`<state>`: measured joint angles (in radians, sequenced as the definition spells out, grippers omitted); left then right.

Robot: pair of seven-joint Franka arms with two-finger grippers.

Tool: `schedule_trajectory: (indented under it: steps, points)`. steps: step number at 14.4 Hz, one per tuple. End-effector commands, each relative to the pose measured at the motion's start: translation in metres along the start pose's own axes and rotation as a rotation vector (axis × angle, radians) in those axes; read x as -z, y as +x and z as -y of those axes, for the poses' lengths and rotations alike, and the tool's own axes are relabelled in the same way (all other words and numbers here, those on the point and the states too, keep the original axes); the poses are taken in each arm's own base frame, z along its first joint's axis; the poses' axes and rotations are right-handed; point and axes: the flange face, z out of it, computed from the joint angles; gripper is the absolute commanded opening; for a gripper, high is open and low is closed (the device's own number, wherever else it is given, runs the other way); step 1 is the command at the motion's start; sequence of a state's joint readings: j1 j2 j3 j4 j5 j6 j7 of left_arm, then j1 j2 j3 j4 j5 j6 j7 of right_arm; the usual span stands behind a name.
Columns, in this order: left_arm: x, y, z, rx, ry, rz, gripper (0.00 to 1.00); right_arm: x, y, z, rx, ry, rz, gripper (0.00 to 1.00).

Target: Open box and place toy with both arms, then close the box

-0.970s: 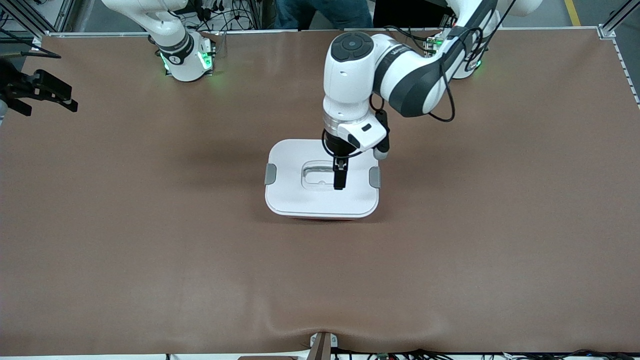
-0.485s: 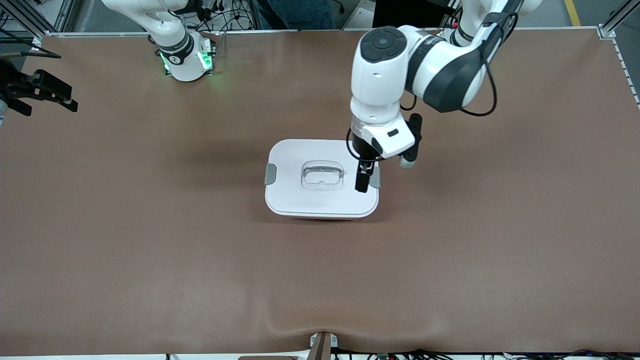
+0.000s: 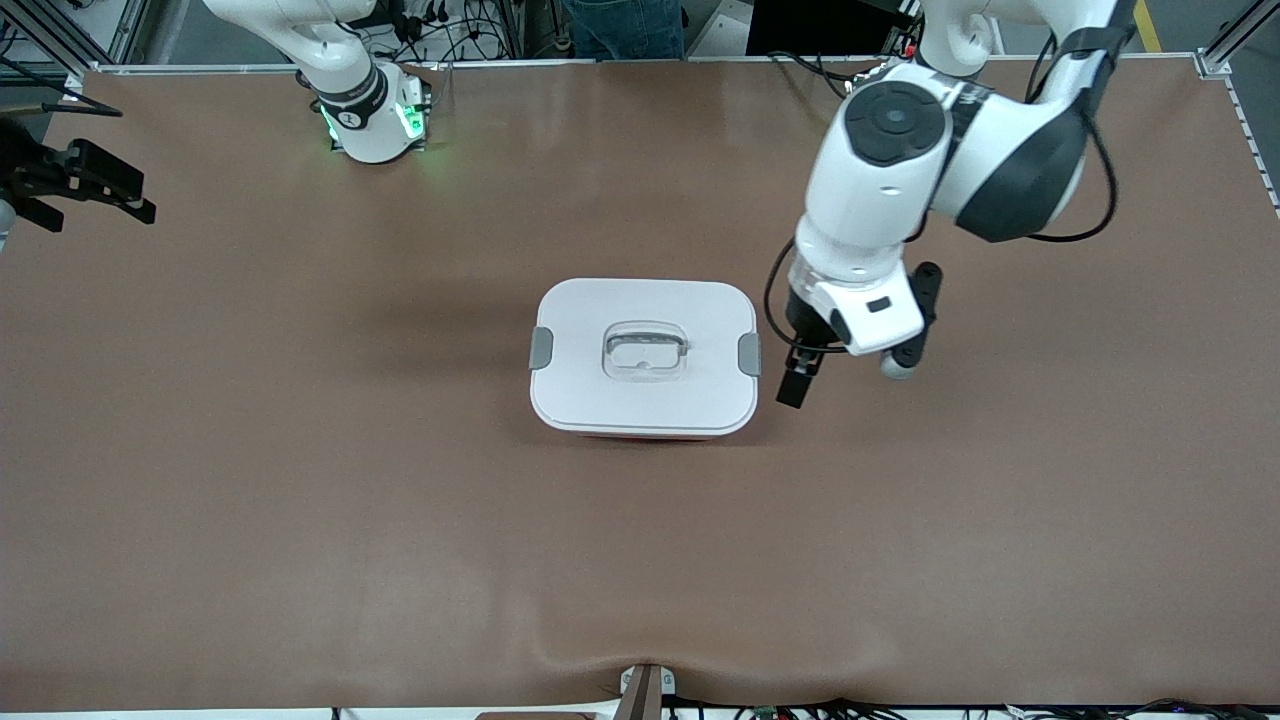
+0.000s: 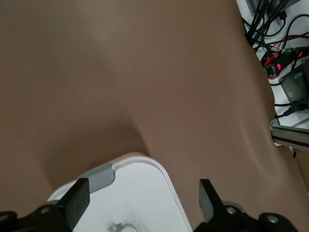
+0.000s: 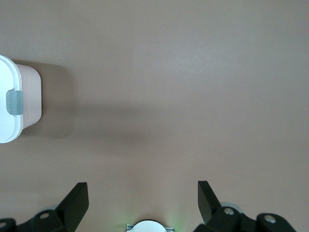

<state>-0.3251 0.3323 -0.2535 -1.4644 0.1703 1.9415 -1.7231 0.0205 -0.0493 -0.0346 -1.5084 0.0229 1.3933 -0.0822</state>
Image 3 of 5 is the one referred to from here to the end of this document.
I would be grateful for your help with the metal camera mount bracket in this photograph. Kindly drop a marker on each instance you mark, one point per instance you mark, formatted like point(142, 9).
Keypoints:
point(645, 695)

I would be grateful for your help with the person wearing white shirt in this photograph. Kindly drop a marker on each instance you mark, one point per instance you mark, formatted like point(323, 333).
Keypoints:
point(625, 25)

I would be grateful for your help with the brown table mat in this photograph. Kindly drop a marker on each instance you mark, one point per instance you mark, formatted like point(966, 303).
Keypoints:
point(640, 560)

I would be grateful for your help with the pink plastic box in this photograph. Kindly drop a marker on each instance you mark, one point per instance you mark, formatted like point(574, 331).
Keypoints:
point(650, 436)

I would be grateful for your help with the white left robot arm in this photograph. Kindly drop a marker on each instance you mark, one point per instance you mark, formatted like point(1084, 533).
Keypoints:
point(880, 200)

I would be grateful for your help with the aluminium frame profile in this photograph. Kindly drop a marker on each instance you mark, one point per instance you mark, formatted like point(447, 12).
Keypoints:
point(1225, 45)
point(130, 30)

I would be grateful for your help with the grey lid latch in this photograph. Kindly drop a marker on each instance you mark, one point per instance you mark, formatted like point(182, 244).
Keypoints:
point(541, 348)
point(750, 354)

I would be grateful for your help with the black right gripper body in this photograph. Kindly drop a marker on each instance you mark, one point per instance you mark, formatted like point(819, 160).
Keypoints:
point(30, 170)

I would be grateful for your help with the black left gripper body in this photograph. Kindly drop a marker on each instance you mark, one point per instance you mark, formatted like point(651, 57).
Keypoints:
point(802, 333)

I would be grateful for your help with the white plastic box lid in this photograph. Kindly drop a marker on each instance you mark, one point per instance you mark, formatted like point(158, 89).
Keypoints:
point(600, 400)

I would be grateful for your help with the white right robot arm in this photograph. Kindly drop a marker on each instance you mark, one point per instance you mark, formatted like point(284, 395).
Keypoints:
point(375, 130)

